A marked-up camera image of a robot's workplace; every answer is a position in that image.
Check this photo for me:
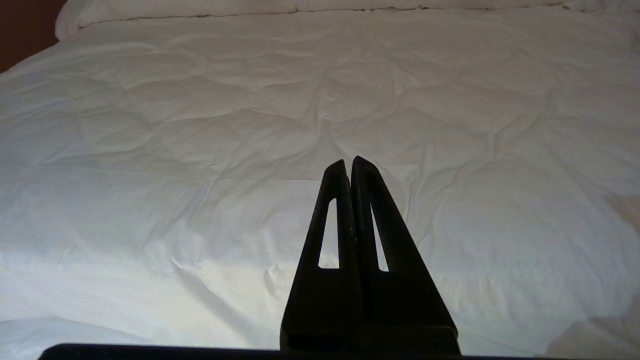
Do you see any white pillow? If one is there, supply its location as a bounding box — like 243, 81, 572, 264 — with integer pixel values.
55, 0, 640, 41

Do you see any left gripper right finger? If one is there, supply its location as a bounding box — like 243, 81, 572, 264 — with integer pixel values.
351, 155, 462, 356

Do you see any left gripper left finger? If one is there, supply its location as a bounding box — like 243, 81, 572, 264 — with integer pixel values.
279, 159, 362, 352

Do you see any white duvet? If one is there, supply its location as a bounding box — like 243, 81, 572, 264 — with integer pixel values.
0, 5, 640, 359

